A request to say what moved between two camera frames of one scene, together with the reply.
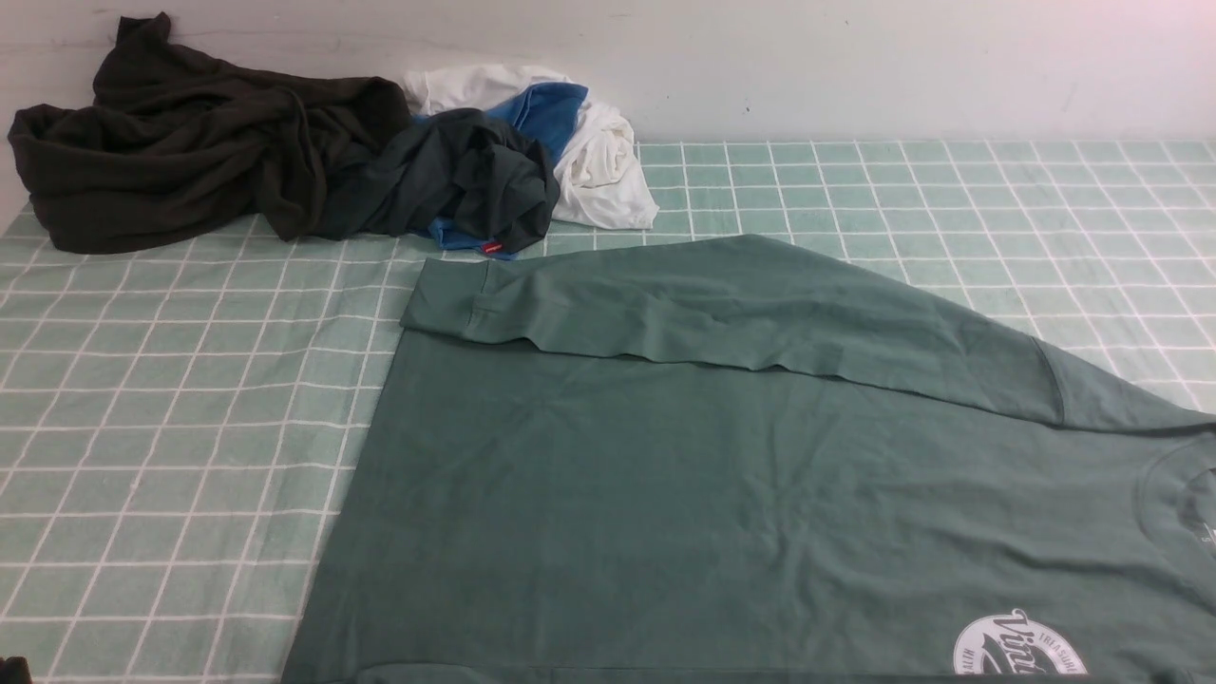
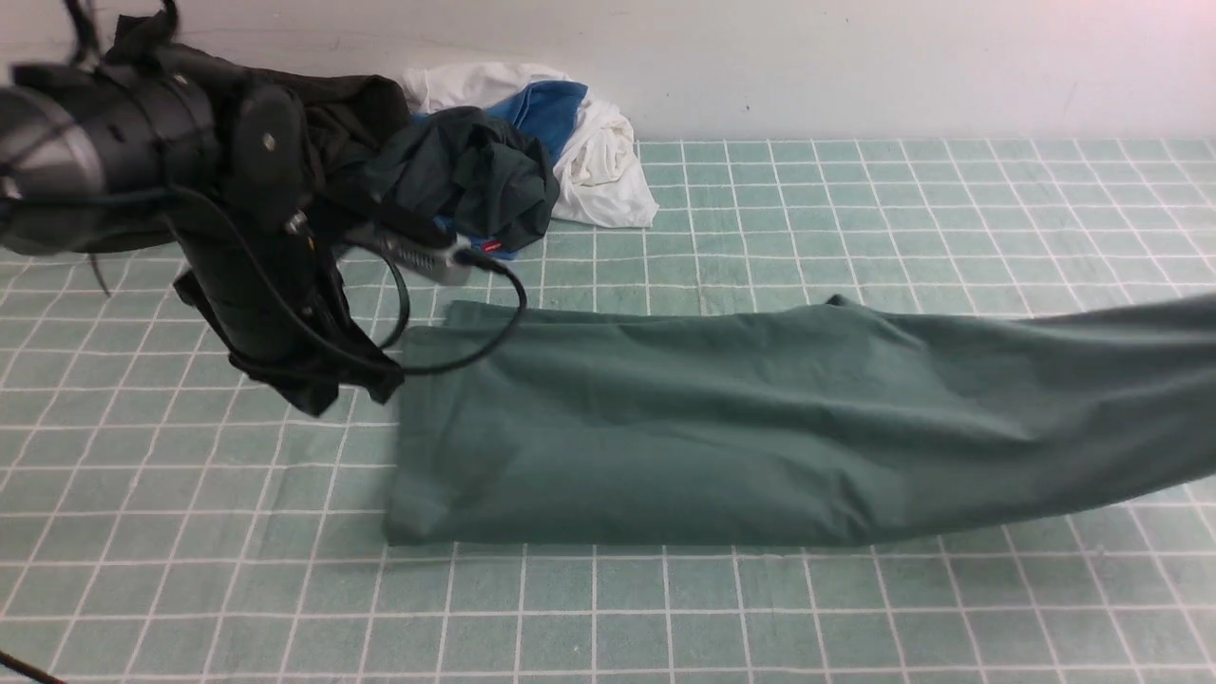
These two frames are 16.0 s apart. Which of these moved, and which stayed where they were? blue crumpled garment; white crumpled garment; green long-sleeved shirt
Moved: green long-sleeved shirt
Stayed: white crumpled garment; blue crumpled garment
